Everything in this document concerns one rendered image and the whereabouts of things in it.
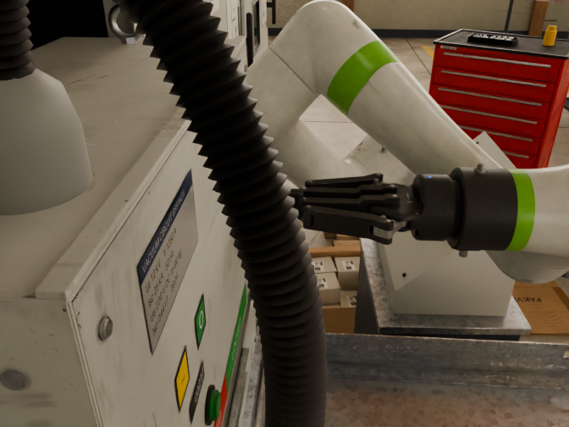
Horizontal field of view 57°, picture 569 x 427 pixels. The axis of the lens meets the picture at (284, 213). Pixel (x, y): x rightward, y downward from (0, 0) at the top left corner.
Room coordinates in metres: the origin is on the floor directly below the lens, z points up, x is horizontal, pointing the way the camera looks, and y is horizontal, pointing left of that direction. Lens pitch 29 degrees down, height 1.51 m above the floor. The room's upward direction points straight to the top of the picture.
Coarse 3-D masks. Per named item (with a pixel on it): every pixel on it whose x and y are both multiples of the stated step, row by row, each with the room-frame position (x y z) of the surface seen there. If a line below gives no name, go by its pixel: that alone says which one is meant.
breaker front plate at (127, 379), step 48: (240, 48) 0.60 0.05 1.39; (192, 144) 0.34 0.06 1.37; (144, 192) 0.24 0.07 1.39; (144, 240) 0.23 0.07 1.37; (96, 288) 0.17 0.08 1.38; (192, 288) 0.31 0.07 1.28; (240, 288) 0.51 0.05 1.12; (96, 336) 0.16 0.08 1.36; (144, 336) 0.21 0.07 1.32; (192, 336) 0.29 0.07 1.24; (240, 336) 0.50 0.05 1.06; (96, 384) 0.15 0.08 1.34; (144, 384) 0.20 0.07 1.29; (192, 384) 0.28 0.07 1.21; (240, 384) 0.44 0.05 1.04
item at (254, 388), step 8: (256, 328) 0.66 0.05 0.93; (256, 344) 0.62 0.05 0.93; (256, 352) 0.60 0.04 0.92; (256, 360) 0.59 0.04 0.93; (256, 368) 0.57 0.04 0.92; (256, 376) 0.55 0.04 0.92; (256, 384) 0.54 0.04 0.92; (248, 392) 0.52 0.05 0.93; (256, 392) 0.53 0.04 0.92; (248, 400) 0.51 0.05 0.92; (256, 400) 0.52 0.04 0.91; (248, 408) 0.50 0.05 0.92; (256, 408) 0.53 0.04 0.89; (248, 416) 0.48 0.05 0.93; (256, 416) 0.52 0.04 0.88; (248, 424) 0.47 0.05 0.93
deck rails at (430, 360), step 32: (352, 352) 0.65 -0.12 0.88; (384, 352) 0.65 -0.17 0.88; (416, 352) 0.65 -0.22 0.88; (448, 352) 0.64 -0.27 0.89; (480, 352) 0.64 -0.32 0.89; (512, 352) 0.64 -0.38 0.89; (544, 352) 0.63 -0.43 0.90; (448, 384) 0.61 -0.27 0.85; (480, 384) 0.61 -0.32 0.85; (512, 384) 0.61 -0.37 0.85; (544, 384) 0.61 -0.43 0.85
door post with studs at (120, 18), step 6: (102, 0) 0.70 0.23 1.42; (108, 0) 0.70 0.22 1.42; (108, 6) 0.70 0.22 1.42; (108, 12) 0.70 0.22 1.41; (120, 12) 0.70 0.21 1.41; (120, 18) 0.70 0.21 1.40; (126, 18) 0.70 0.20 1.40; (120, 24) 0.70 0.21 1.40; (126, 24) 0.70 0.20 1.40; (132, 24) 0.68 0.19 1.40; (108, 30) 0.70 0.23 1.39; (126, 30) 0.70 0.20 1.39; (132, 30) 0.70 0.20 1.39; (108, 36) 0.70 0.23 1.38; (114, 36) 0.70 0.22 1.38; (144, 36) 0.70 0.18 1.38
